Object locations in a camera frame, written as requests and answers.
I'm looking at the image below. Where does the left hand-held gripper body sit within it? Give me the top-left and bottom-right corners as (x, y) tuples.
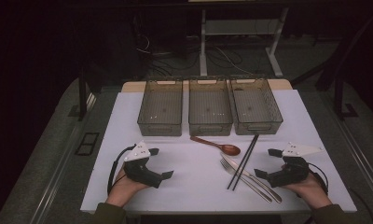
(122, 140), (164, 189)

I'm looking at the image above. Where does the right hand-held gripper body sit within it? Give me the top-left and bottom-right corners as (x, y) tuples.
(266, 142), (325, 189)

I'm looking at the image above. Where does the silver metal fork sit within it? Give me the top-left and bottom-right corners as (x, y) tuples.
(219, 158), (273, 203)

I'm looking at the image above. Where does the clear plastic bin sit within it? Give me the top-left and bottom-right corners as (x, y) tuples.
(187, 77), (234, 137)
(137, 78), (184, 137)
(228, 77), (283, 136)

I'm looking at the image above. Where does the person's left hand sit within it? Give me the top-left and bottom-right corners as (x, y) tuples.
(105, 167), (150, 208)

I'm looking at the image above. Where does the person's right hand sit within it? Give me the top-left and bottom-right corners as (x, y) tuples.
(281, 171), (333, 210)

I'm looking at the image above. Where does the silver metal knife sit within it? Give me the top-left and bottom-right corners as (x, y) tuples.
(219, 152), (283, 204)

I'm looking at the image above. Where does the white table cover board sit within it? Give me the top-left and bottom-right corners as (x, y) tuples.
(80, 89), (358, 215)

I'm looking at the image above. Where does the brown wooden spoon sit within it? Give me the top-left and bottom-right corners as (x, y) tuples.
(189, 135), (242, 157)

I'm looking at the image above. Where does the black metal stand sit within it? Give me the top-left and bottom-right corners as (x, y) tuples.
(291, 8), (373, 120)

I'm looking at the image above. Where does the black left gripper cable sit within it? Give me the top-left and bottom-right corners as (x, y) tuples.
(106, 144), (137, 195)

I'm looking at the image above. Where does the black floor cable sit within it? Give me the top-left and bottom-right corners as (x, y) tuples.
(347, 186), (373, 224)

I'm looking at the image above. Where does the floor cable bundle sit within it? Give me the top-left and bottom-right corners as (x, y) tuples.
(134, 34), (257, 77)

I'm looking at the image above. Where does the white metal desk frame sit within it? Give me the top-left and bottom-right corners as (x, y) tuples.
(199, 7), (290, 78)

